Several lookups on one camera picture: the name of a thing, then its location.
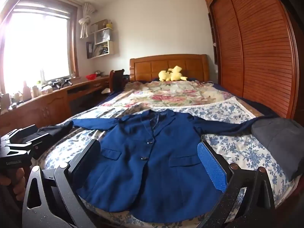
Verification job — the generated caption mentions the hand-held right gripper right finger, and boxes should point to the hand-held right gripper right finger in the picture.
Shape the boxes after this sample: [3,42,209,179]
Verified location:
[197,141,276,228]

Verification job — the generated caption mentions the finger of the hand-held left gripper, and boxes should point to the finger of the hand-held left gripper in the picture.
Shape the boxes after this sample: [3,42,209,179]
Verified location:
[5,133,53,159]
[1,125,38,145]

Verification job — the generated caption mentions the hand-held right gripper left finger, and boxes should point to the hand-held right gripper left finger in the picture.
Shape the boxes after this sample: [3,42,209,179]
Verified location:
[22,138,102,228]

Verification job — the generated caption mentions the blue suit jacket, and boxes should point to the blue suit jacket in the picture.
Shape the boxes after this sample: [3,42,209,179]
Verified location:
[71,109,281,224]

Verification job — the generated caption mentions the person's left hand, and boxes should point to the person's left hand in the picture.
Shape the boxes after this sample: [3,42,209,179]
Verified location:
[8,168,25,195]

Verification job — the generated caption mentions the bed with floral bedspread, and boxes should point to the bed with floral bedspread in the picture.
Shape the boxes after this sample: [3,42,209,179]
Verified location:
[38,97,300,228]

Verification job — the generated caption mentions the wooden desk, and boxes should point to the wooden desk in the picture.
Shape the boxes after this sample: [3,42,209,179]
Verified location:
[0,76,112,133]

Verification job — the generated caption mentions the brown bottle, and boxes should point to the brown bottle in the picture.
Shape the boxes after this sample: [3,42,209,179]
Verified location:
[22,81,31,100]

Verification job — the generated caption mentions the dark grey garment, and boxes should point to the dark grey garment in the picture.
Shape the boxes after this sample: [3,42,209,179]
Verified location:
[251,117,304,182]

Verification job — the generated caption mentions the navy bed sheet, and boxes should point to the navy bed sheet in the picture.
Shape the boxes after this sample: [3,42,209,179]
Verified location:
[204,81,273,116]

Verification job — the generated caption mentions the pink floral quilt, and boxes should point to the pink floral quilt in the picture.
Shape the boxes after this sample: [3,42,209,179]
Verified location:
[102,79,238,111]

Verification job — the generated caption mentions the wooden chair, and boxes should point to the wooden chair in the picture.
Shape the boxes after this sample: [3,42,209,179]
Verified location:
[109,69,130,93]

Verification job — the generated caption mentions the window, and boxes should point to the window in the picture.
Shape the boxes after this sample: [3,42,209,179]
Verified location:
[0,1,79,95]

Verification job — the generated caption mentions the yellow plush toy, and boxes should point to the yellow plush toy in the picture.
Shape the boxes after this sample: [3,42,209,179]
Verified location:
[158,66,188,82]

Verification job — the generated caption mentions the wooden bed headboard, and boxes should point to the wooden bed headboard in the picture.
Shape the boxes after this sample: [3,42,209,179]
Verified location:
[129,54,211,83]

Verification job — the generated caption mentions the wooden louvred wardrobe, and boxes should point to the wooden louvred wardrobe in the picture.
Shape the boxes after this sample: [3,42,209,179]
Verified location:
[203,0,300,120]

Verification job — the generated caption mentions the white paper bag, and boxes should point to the white paper bag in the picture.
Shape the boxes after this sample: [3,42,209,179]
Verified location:
[95,28,111,44]

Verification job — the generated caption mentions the tied white curtain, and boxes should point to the tied white curtain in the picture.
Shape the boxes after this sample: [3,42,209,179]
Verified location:
[78,3,98,39]

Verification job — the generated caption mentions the white wall shelf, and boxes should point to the white wall shelf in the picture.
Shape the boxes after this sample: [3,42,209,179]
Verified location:
[86,19,119,59]

